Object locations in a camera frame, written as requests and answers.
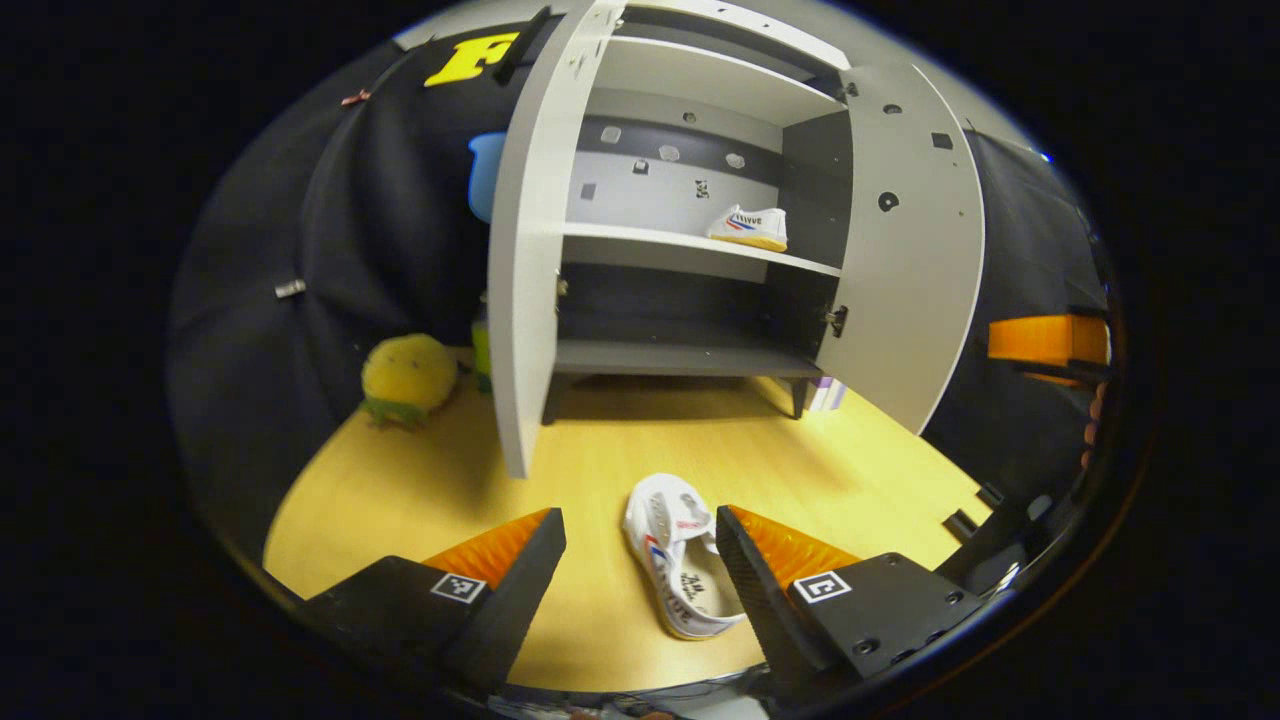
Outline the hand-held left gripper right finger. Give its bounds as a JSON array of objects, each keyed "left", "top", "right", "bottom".
[{"left": 714, "top": 503, "right": 988, "bottom": 703}]

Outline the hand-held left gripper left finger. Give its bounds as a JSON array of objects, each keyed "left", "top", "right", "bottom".
[{"left": 298, "top": 506, "right": 569, "bottom": 698}]

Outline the white striped canvas shoe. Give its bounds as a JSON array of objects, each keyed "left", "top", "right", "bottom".
[
  {"left": 706, "top": 204, "right": 790, "bottom": 254},
  {"left": 621, "top": 472, "right": 750, "bottom": 642}
]

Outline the white shoe cabinet door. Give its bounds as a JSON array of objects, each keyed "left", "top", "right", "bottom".
[
  {"left": 486, "top": 0, "right": 630, "bottom": 480},
  {"left": 814, "top": 61, "right": 987, "bottom": 437}
]

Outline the white shoe cabinet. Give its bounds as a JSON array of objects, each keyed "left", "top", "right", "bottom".
[{"left": 543, "top": 0, "right": 858, "bottom": 427}]

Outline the yellow plush toy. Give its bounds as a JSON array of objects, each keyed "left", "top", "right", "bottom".
[{"left": 359, "top": 332, "right": 460, "bottom": 430}]

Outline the black backdrop cloth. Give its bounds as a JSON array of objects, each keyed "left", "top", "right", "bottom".
[{"left": 163, "top": 28, "right": 1118, "bottom": 563}]

